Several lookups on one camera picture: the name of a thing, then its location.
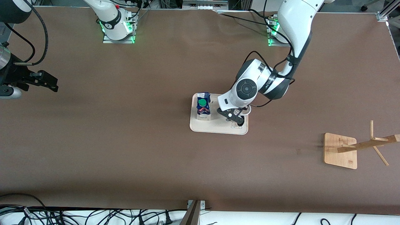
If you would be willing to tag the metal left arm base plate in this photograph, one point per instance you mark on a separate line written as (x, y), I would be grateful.
(278, 44)

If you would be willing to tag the cream rabbit print tray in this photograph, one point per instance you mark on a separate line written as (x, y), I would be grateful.
(215, 128)

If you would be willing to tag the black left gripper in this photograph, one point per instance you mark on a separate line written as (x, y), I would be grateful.
(242, 120)

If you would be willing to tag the blue milk carton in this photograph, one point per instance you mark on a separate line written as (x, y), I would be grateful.
(203, 109)

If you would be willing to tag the grey power strip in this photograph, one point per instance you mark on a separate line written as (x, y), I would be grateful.
(204, 4)

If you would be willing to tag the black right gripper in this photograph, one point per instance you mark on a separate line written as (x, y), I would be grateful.
(14, 76)

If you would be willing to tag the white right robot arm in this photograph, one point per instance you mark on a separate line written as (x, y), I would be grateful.
(109, 18)

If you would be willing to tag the aluminium profile bar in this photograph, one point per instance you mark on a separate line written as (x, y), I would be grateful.
(193, 215)

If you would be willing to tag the wooden mug stand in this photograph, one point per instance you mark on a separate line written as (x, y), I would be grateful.
(339, 156)

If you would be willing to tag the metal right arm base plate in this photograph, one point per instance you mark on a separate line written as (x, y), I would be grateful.
(118, 41)

